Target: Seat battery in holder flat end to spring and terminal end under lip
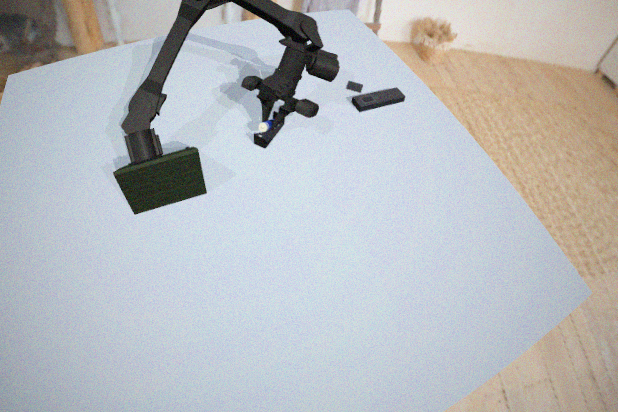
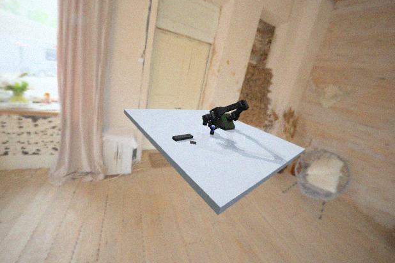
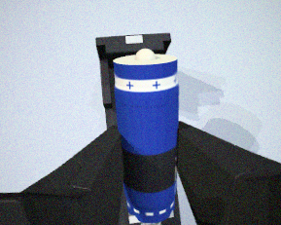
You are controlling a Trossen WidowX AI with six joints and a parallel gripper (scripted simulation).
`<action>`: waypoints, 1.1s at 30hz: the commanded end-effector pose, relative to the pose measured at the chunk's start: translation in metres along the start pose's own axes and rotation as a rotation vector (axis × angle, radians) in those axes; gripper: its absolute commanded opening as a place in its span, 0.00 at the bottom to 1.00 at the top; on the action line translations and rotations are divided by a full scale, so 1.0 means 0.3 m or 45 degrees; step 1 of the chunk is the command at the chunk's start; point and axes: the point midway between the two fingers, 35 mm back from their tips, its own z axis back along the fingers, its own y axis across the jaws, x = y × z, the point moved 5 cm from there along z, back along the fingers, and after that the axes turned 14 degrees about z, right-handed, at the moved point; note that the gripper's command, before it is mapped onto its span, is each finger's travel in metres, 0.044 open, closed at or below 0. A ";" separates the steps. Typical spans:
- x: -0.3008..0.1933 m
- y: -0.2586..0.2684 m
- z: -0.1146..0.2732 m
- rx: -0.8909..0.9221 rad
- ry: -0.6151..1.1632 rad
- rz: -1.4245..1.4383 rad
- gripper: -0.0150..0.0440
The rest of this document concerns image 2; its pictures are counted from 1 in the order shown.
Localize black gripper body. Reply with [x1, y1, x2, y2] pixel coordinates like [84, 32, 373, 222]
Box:
[203, 120, 225, 129]

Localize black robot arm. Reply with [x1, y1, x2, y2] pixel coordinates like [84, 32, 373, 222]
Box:
[202, 100, 249, 123]

